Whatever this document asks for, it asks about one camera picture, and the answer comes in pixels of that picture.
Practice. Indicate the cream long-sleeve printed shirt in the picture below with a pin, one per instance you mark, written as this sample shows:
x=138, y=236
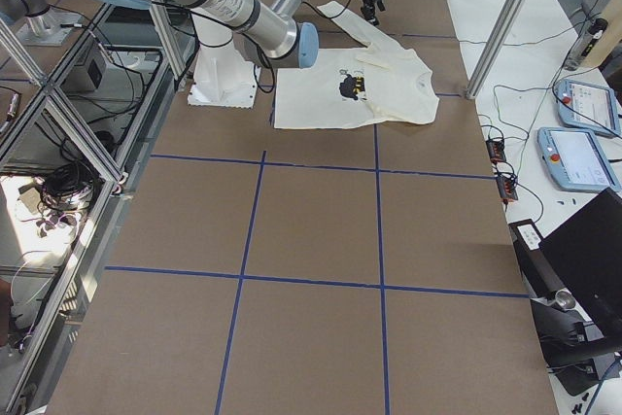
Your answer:
x=349, y=88

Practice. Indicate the far orange black electronics box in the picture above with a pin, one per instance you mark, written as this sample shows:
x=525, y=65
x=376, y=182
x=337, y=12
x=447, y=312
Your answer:
x=495, y=149

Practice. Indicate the orange black electronics box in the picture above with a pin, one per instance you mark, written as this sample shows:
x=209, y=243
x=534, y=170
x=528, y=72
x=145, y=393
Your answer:
x=507, y=188
x=495, y=149

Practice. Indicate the near orange black electronics box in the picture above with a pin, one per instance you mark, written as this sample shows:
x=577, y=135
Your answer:
x=507, y=188

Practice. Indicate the far teach pendant tablet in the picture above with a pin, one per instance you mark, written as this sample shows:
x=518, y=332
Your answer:
x=587, y=106

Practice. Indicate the teach pendant tablet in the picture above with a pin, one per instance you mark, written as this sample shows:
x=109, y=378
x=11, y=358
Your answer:
x=587, y=106
x=575, y=160

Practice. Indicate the near teach pendant tablet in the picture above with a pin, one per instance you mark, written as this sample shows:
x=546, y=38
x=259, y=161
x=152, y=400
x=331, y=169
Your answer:
x=575, y=160

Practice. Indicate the black laptop monitor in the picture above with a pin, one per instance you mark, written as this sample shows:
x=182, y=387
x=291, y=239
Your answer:
x=585, y=253

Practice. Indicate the aluminium frame post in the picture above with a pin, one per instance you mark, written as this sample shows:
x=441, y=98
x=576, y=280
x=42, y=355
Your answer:
x=508, y=14

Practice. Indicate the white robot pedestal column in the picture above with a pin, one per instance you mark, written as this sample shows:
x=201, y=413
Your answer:
x=222, y=77

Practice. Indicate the aluminium frame rack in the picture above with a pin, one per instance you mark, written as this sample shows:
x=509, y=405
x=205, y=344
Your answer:
x=84, y=88

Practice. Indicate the black camera stand base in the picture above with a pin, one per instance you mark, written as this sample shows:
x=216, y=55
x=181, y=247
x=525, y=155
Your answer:
x=559, y=325

